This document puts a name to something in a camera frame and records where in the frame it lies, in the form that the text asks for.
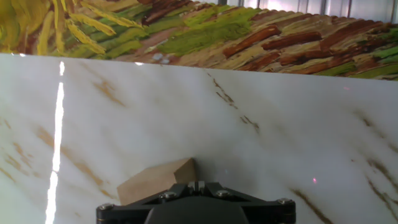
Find white brown marble mat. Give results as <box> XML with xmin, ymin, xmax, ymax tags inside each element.
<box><xmin>0</xmin><ymin>52</ymin><xmax>398</xmax><ymax>224</ymax></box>

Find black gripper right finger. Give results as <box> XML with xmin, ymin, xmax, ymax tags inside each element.
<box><xmin>197</xmin><ymin>182</ymin><xmax>296</xmax><ymax>224</ymax></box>

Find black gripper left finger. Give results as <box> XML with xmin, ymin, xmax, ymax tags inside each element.
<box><xmin>95</xmin><ymin>182</ymin><xmax>198</xmax><ymax>224</ymax></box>

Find yellow green painted mat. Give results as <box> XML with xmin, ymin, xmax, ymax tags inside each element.
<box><xmin>0</xmin><ymin>0</ymin><xmax>398</xmax><ymax>82</ymax></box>

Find light wooden cube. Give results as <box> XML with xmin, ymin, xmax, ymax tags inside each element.
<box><xmin>117</xmin><ymin>157</ymin><xmax>197</xmax><ymax>206</ymax></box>

